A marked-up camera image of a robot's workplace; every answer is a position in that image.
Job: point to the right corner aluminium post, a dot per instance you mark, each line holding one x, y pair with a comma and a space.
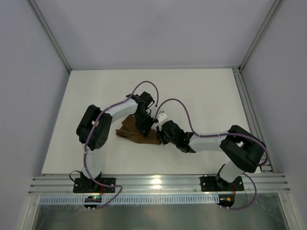
268, 19

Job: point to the right side aluminium rail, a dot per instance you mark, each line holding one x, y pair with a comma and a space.
252, 119

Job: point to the aluminium rail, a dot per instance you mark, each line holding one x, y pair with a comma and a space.
60, 184
252, 119

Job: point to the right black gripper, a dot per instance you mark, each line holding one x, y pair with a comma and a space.
163, 135

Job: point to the black connector board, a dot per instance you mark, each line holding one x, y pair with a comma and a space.
225, 201
92, 202

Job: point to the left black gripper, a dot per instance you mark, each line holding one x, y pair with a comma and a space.
146, 123

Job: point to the right black connector board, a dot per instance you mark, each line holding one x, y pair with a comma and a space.
225, 201

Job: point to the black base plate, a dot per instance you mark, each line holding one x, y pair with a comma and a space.
86, 185
213, 183

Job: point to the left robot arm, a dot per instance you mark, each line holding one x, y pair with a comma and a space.
95, 125

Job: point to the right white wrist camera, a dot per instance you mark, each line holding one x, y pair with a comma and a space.
161, 117

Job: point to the front aluminium rail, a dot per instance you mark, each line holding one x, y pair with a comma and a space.
60, 184

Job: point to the brown cloth napkin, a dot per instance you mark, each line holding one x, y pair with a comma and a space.
129, 132

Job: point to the corner aluminium post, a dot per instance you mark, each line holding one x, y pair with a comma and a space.
268, 19
44, 24

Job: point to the left black connector board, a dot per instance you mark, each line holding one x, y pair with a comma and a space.
92, 202

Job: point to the left corner aluminium post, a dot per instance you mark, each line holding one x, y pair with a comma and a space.
44, 24

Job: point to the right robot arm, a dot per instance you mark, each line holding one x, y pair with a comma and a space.
243, 149

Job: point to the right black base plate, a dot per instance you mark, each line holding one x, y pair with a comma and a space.
213, 183

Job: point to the slotted cable duct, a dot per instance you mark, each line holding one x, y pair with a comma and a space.
131, 199

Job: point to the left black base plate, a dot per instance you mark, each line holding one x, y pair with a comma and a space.
86, 185

